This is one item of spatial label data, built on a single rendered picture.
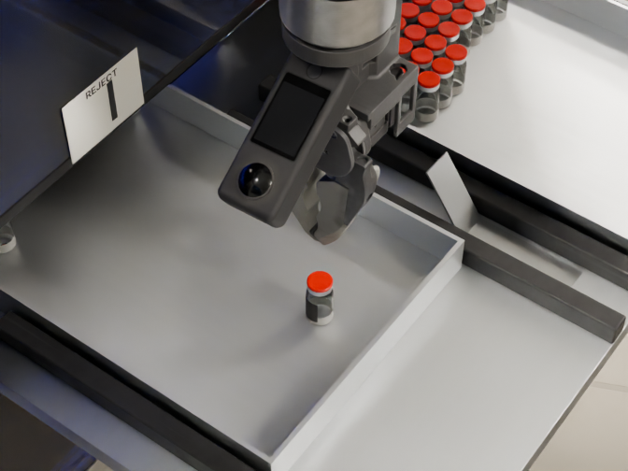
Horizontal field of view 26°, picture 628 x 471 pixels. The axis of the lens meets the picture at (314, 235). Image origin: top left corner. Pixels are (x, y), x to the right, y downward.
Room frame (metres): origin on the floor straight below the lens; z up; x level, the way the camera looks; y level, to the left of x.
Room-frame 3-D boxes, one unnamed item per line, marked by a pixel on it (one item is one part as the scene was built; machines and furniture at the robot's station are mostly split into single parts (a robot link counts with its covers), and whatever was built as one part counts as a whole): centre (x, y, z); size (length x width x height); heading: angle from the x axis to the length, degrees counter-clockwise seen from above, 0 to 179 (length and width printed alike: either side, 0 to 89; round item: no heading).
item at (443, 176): (0.74, -0.16, 0.91); 0.14 x 0.03 x 0.06; 53
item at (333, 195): (0.67, -0.03, 1.02); 0.06 x 0.03 x 0.09; 144
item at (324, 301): (0.67, 0.00, 0.90); 0.02 x 0.02 x 0.04
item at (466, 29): (0.97, -0.13, 0.90); 0.18 x 0.02 x 0.05; 143
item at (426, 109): (0.90, -0.10, 0.90); 0.02 x 0.02 x 0.05
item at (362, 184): (0.65, -0.02, 1.06); 0.05 x 0.02 x 0.09; 54
